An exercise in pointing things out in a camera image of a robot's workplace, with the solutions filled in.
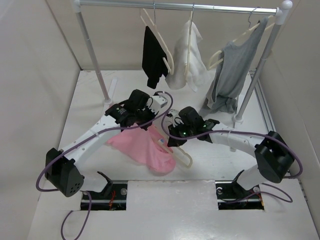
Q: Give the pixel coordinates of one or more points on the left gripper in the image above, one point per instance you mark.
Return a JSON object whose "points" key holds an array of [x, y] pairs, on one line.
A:
{"points": [[152, 114]]}

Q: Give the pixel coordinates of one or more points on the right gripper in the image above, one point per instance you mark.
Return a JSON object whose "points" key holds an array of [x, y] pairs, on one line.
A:
{"points": [[174, 142]]}

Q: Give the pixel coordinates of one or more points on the cream plastic hanger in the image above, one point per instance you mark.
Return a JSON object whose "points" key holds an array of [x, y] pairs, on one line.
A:
{"points": [[177, 153]]}

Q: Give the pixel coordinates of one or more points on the pink t shirt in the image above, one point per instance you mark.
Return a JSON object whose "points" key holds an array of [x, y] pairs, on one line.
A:
{"points": [[146, 147]]}

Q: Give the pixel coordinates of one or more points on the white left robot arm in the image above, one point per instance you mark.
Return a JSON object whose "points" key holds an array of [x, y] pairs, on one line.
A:
{"points": [[62, 167]]}

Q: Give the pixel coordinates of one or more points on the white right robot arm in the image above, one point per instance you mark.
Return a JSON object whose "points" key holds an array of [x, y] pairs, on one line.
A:
{"points": [[272, 155]]}

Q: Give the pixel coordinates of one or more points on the black shirt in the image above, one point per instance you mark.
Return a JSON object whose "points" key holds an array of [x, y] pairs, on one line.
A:
{"points": [[153, 54]]}

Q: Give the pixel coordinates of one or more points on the cream hanger with black shirt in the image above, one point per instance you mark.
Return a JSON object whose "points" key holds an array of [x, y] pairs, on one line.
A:
{"points": [[169, 61]]}

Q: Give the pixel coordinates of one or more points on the white shirt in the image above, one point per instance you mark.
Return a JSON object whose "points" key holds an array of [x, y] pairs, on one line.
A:
{"points": [[198, 74]]}

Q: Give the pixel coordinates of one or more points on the cream hanger with grey shirt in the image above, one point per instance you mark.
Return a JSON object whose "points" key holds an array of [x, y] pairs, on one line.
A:
{"points": [[214, 59]]}

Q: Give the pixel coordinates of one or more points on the cream hanger with white shirt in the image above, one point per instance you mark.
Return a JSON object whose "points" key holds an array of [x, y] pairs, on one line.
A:
{"points": [[187, 65]]}

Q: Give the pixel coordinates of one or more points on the grey tank top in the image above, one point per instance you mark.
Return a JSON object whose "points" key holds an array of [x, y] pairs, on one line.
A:
{"points": [[230, 76]]}

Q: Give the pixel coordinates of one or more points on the metal clothes rack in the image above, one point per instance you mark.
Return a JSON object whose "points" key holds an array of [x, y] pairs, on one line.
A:
{"points": [[113, 33]]}

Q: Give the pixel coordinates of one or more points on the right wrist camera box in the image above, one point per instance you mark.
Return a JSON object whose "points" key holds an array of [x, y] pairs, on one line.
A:
{"points": [[173, 116]]}

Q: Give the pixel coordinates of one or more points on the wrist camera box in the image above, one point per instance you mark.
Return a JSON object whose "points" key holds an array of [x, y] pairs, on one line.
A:
{"points": [[173, 116], [158, 102]]}

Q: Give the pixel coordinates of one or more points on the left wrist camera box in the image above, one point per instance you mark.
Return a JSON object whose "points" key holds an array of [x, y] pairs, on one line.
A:
{"points": [[158, 102]]}

